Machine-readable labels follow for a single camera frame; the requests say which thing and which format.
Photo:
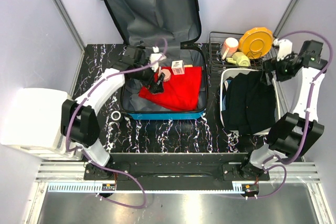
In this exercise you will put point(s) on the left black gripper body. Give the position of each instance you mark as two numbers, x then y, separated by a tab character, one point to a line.
146	76

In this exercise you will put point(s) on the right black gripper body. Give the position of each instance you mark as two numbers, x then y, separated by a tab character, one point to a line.
282	68

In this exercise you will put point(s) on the red garment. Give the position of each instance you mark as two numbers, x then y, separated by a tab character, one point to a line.
180	92

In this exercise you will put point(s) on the black garment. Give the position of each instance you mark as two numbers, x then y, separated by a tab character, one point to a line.
250	104

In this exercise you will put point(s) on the blue cotton shirt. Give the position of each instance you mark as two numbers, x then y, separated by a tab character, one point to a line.
224	91

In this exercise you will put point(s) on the blue cartoon fish suitcase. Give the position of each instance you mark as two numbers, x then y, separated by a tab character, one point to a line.
142	23

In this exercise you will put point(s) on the pink round cosmetic item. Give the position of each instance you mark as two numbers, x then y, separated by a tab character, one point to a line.
165	74

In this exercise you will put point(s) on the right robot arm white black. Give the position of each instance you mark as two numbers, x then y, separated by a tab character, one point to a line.
296	131

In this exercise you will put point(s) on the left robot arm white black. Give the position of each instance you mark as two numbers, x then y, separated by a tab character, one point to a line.
79	124

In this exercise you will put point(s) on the small white pink box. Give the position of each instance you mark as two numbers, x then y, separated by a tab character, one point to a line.
177	67

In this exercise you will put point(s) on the orange round plate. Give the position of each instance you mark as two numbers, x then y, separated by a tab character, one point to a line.
256	42

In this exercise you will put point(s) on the light green cup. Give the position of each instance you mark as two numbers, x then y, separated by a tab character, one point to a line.
239	59

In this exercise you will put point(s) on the white rectangular plastic basin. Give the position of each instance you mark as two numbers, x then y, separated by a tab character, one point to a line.
270	79

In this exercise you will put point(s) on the pink plastic cup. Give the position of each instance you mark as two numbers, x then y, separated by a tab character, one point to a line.
229	47

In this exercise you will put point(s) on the black marbled table mat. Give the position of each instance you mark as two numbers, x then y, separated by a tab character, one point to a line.
204	135

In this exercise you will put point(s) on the white drawer organizer box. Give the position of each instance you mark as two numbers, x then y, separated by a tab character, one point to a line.
33	125

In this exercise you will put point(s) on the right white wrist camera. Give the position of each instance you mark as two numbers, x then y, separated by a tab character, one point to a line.
284	48

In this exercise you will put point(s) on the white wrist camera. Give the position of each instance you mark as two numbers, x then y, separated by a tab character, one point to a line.
156	57
284	48

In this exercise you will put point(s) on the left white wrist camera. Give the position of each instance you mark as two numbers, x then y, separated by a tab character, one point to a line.
156	57

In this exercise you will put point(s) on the black wire dish rack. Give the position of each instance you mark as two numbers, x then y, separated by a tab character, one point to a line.
215	42

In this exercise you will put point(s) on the aluminium rail frame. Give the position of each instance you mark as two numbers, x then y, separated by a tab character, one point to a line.
77	177

